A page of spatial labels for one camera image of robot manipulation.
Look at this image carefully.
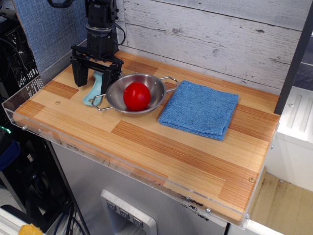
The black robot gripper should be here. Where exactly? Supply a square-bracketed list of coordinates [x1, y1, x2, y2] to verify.
[71, 24, 123, 94]

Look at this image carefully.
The light blue dish brush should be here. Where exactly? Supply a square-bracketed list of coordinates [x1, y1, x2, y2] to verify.
[83, 71, 103, 106]

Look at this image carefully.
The steel bowl with wire handles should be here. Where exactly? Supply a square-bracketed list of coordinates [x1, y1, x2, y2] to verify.
[92, 73, 179, 117]

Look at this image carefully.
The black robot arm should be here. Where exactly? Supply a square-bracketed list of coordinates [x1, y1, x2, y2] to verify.
[71, 0, 124, 94]

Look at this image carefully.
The folded blue towel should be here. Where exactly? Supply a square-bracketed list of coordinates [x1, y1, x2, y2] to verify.
[158, 80, 239, 141]

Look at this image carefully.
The red tomato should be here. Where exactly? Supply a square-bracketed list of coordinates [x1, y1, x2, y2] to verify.
[123, 82, 151, 111]

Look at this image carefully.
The black plastic crate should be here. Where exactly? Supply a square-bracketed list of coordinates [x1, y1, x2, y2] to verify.
[0, 20, 39, 90]

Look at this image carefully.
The clear acrylic table guard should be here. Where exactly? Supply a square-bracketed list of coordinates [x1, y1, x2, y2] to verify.
[3, 51, 279, 227]

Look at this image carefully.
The stainless steel cabinet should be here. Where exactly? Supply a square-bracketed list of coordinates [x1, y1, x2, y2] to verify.
[52, 144, 227, 235]

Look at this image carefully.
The white ridged block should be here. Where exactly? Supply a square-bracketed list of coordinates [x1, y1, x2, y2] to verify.
[278, 86, 313, 143]

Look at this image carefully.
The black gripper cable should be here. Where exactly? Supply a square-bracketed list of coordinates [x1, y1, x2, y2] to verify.
[112, 22, 126, 46]

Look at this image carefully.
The dark grey right post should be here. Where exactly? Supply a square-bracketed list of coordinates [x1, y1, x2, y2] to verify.
[274, 1, 313, 115]

